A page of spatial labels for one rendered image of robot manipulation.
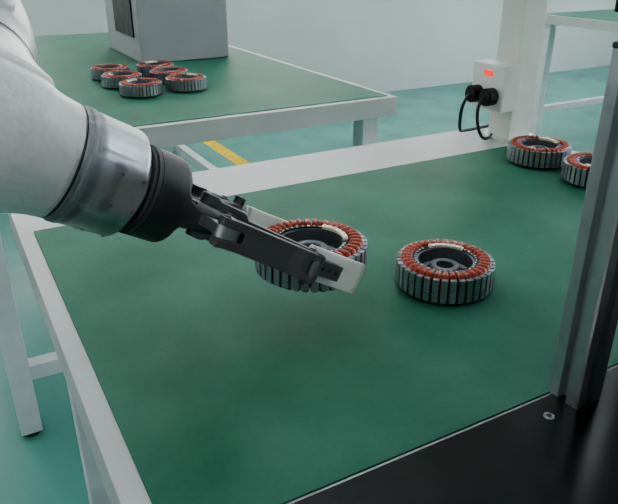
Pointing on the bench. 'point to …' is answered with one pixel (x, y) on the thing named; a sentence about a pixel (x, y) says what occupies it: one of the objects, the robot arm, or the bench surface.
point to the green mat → (326, 330)
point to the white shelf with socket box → (509, 73)
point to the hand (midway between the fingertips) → (309, 252)
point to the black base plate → (524, 456)
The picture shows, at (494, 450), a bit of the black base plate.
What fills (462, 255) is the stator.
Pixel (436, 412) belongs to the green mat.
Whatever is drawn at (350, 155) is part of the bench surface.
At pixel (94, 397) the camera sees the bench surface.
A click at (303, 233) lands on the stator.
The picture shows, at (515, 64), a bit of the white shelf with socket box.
